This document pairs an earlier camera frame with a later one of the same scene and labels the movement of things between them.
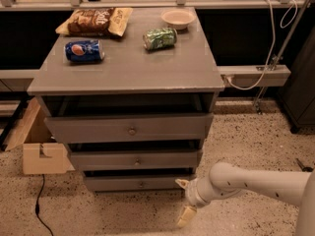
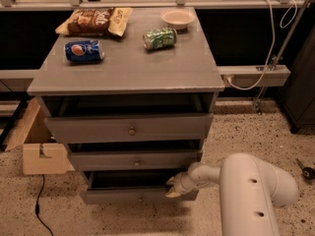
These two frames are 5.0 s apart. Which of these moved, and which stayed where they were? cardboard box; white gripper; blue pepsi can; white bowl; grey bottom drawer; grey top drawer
Moved: grey bottom drawer; white gripper
Stayed: grey top drawer; blue pepsi can; cardboard box; white bowl
